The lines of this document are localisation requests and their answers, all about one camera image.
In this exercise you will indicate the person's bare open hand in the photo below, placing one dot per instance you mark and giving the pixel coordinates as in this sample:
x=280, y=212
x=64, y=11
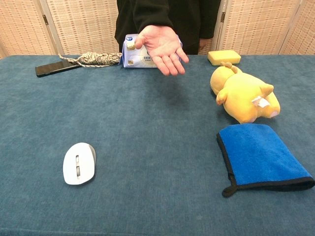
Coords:
x=161, y=48

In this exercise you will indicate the person's black sleeved forearm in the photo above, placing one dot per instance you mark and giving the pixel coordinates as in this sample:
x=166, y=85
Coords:
x=150, y=12

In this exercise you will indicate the person's black clothed torso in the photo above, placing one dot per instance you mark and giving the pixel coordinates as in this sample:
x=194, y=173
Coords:
x=194, y=22

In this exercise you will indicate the yellow plush toy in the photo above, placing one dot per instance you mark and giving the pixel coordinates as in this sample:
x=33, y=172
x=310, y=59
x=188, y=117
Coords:
x=246, y=94

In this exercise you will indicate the white tissue pack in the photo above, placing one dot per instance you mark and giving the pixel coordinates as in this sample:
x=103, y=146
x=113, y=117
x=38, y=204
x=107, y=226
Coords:
x=134, y=55

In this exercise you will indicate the yellow sponge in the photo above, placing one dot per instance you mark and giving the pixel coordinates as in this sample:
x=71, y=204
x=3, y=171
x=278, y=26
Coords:
x=224, y=57

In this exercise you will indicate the beige woven folding screen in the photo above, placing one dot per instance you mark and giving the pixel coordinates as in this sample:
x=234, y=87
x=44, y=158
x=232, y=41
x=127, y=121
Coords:
x=258, y=24

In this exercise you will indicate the teal blue tablecloth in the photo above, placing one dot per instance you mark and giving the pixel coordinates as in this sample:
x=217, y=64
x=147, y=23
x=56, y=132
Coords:
x=147, y=147

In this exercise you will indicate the black smartphone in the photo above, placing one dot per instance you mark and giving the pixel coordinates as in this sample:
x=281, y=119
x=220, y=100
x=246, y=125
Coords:
x=55, y=68

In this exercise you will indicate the white computer mouse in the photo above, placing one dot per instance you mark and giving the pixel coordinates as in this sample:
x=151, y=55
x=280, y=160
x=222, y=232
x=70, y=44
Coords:
x=78, y=163

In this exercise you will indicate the blue cloth with black trim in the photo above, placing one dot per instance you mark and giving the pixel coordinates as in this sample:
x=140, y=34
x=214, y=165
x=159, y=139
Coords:
x=261, y=157

